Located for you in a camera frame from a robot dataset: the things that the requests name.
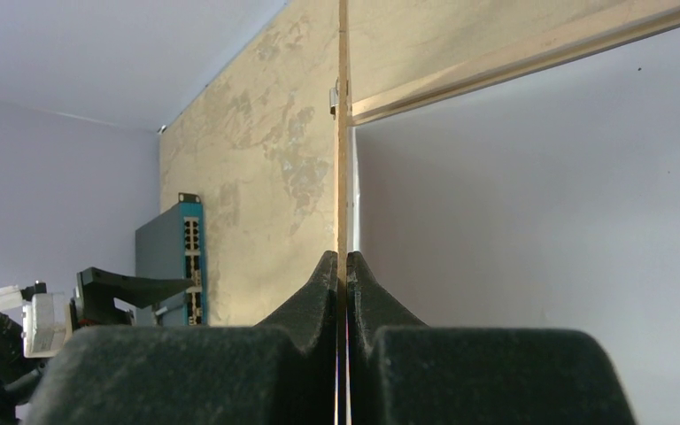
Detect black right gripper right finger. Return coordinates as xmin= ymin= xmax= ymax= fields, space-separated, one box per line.
xmin=346 ymin=251 xmax=635 ymax=424

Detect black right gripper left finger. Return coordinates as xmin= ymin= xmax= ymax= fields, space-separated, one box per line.
xmin=27 ymin=251 xmax=337 ymax=424

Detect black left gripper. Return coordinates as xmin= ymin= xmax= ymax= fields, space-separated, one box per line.
xmin=0 ymin=267 xmax=194 ymax=424

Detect colour photo print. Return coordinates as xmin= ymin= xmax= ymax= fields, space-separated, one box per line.
xmin=356 ymin=27 xmax=680 ymax=424

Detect white wooden picture frame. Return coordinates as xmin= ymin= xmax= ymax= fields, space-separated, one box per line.
xmin=349 ymin=1 xmax=680 ymax=125

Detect brown backing board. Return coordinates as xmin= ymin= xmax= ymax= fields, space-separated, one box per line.
xmin=334 ymin=0 xmax=352 ymax=424

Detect black foam pad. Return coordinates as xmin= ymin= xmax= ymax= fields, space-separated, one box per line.
xmin=135 ymin=192 xmax=207 ymax=327

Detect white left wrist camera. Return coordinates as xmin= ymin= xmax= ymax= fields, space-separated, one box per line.
xmin=0 ymin=282 xmax=73 ymax=359

